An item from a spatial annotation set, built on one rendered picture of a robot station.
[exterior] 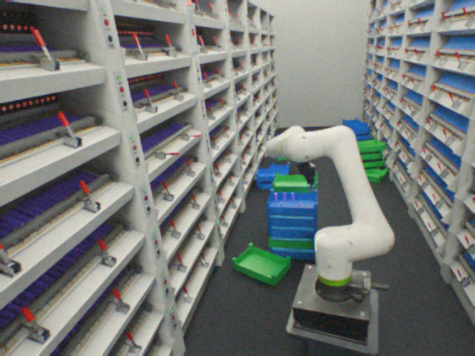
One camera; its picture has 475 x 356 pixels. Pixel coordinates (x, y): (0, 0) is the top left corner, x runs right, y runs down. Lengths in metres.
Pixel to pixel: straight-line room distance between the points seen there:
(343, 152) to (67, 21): 1.02
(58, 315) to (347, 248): 0.88
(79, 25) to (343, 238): 1.05
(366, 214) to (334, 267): 0.23
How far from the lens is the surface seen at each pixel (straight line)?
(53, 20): 1.11
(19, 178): 0.78
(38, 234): 0.90
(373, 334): 1.35
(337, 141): 1.30
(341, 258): 1.18
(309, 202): 2.07
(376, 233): 1.22
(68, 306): 0.97
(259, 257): 2.12
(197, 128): 1.70
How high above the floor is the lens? 1.27
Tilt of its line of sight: 22 degrees down
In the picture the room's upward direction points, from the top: 6 degrees counter-clockwise
